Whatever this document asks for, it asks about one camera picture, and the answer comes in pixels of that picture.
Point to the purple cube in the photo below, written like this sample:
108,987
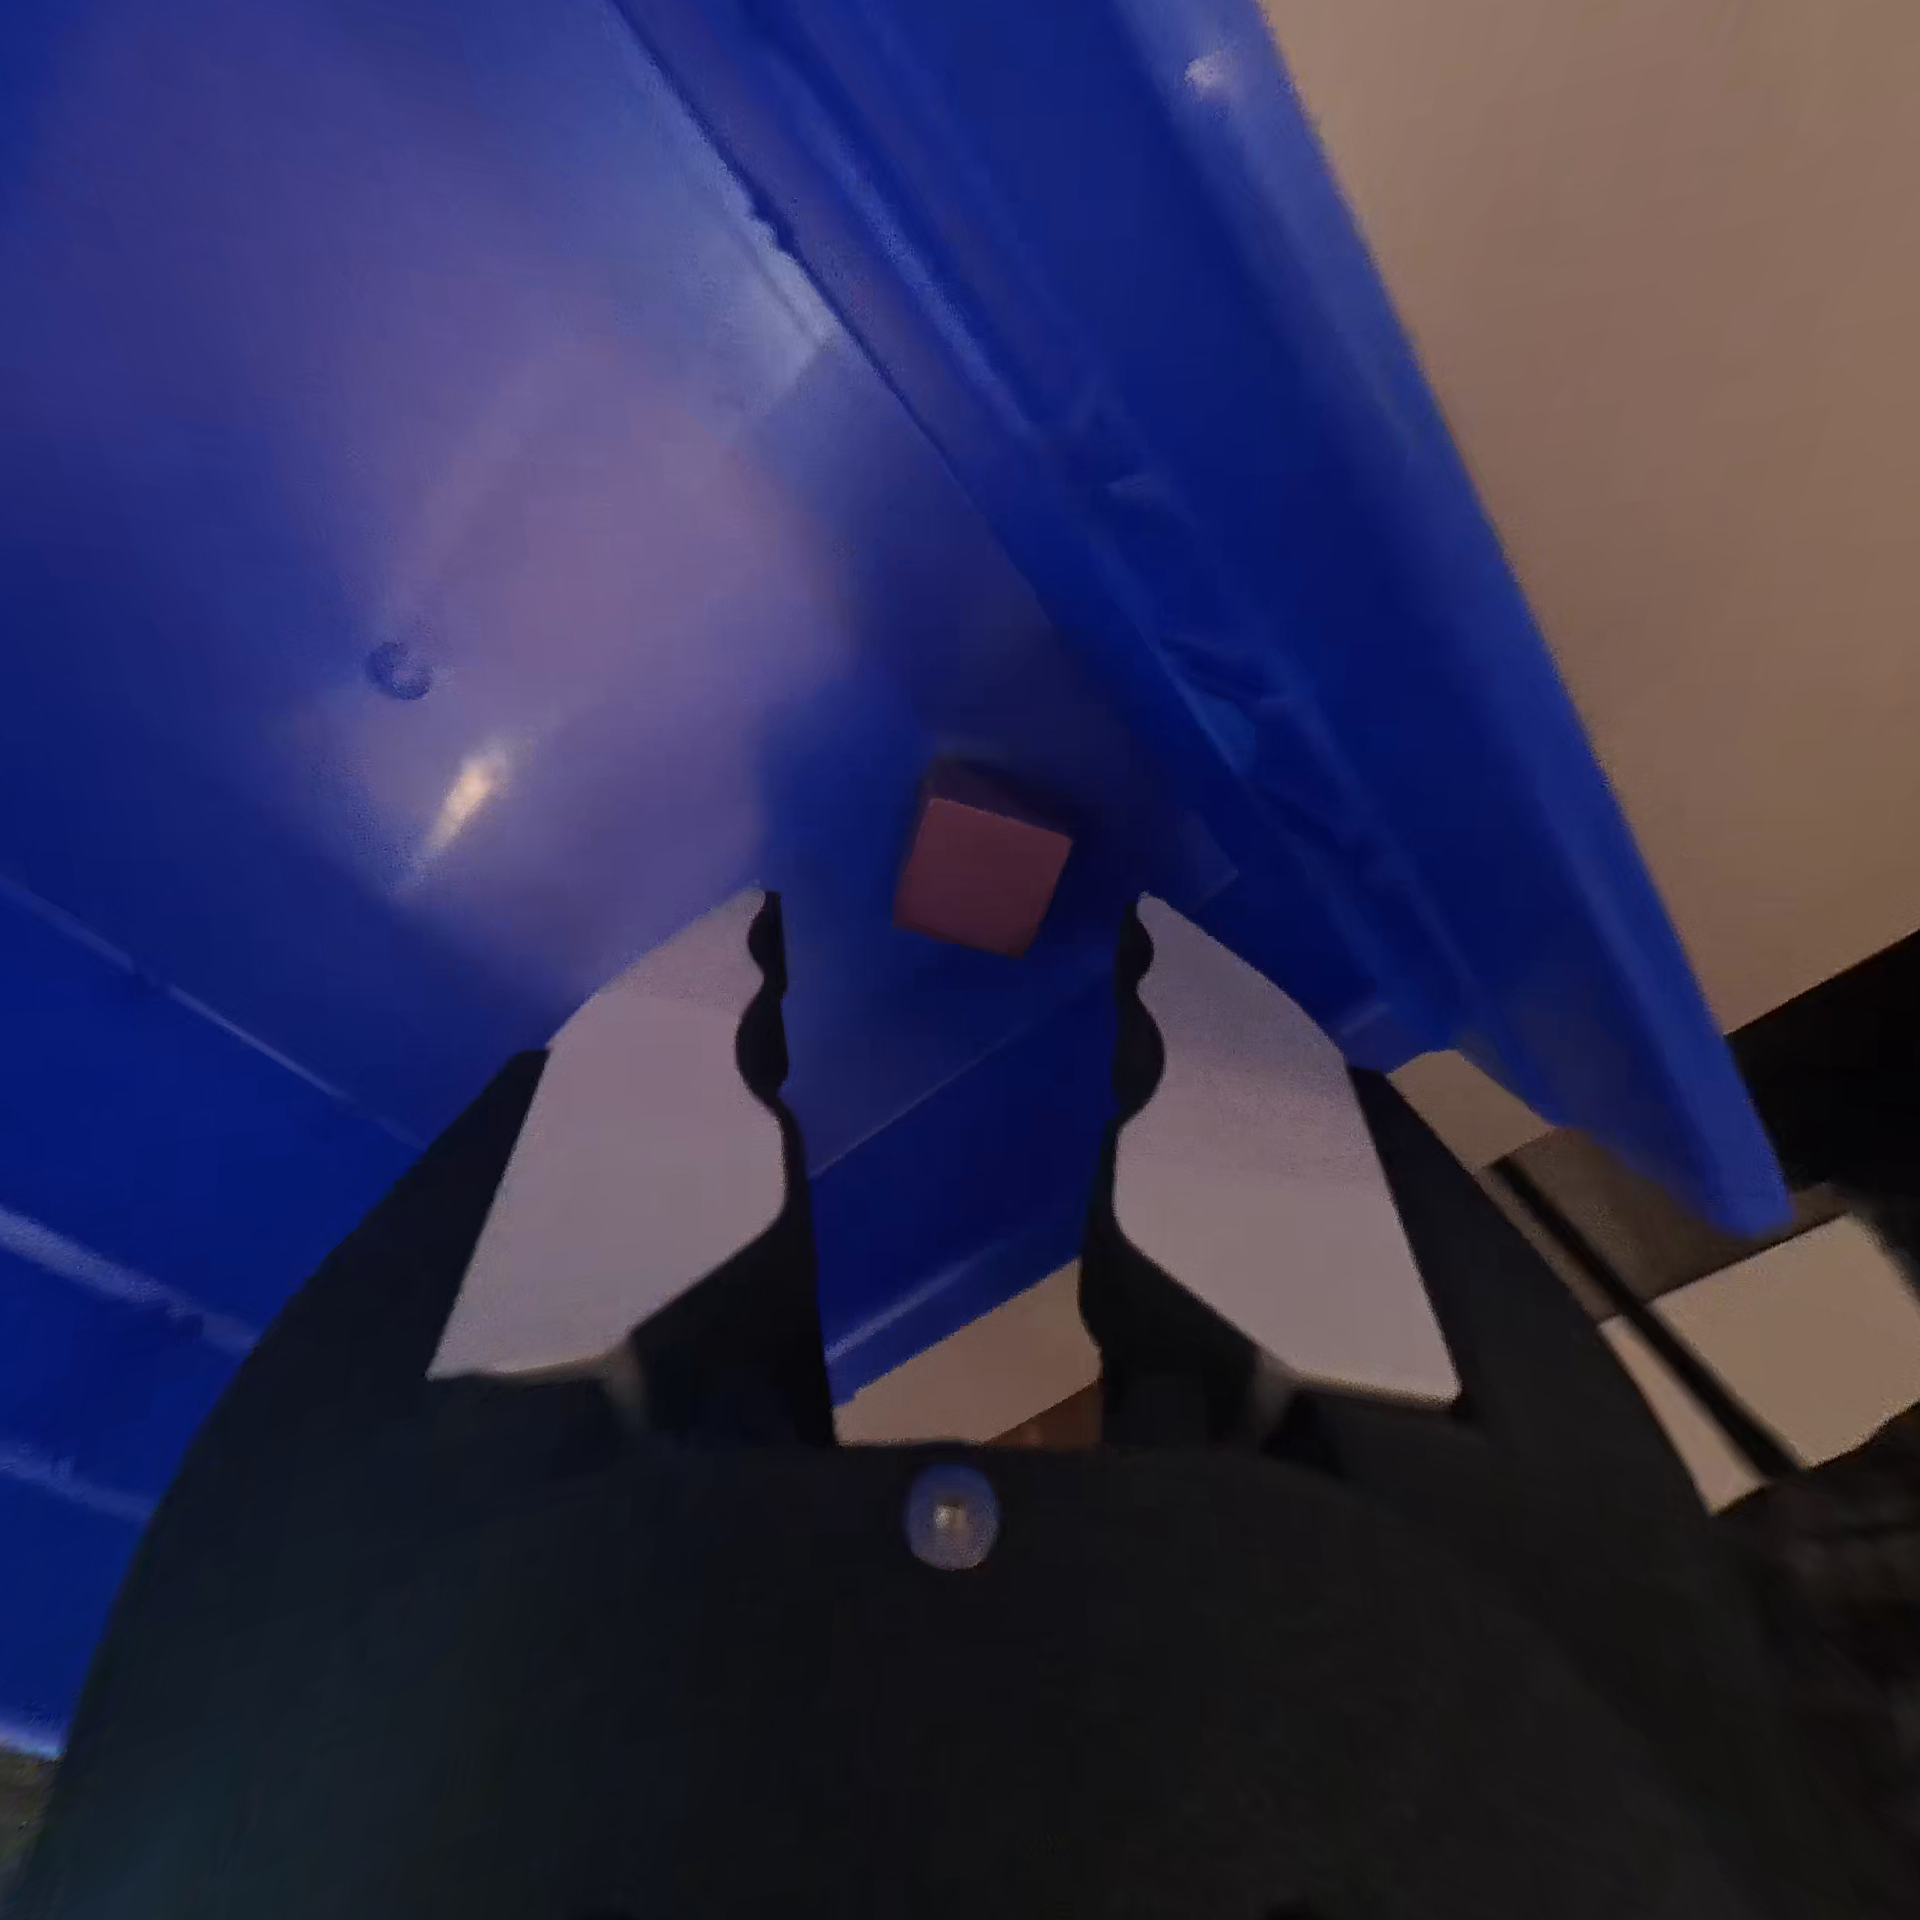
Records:
975,885

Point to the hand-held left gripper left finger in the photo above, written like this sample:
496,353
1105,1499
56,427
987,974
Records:
628,1201

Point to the blue plastic bin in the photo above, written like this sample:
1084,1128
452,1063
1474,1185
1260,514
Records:
451,451

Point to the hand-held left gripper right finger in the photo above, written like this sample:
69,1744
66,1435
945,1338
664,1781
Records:
1275,1201

